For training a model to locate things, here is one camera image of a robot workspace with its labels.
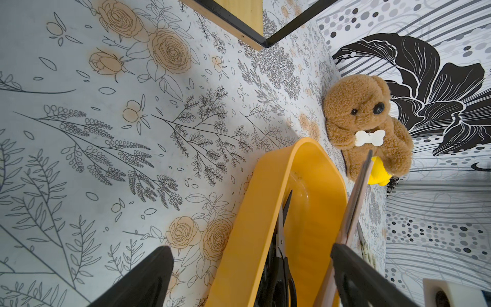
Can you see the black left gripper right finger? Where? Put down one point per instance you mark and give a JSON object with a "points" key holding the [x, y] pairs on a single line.
{"points": [[358, 284]]}

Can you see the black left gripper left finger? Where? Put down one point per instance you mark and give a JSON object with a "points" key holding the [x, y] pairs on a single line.
{"points": [[145, 285]]}

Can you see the beige kitchen scissors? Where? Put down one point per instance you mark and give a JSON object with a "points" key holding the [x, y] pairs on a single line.
{"points": [[367, 254]]}

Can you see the pink scissors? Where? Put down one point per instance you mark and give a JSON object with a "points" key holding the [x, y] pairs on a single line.
{"points": [[353, 215]]}

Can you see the black scissors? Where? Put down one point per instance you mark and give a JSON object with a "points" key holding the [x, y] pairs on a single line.
{"points": [[263, 282], [280, 289]]}

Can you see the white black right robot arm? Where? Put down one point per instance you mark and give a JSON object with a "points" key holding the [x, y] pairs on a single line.
{"points": [[443, 293]]}

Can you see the yellow plastic storage box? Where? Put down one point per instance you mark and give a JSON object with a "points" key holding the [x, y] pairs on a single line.
{"points": [[304, 175]]}

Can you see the black white striped tail toy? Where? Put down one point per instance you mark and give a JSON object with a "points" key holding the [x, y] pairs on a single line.
{"points": [[393, 182]]}

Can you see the brown plush dog toy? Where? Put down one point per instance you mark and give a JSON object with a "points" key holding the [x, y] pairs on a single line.
{"points": [[357, 121]]}

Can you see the wooden shelf black frame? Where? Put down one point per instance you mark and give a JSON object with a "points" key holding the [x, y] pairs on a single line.
{"points": [[244, 19]]}

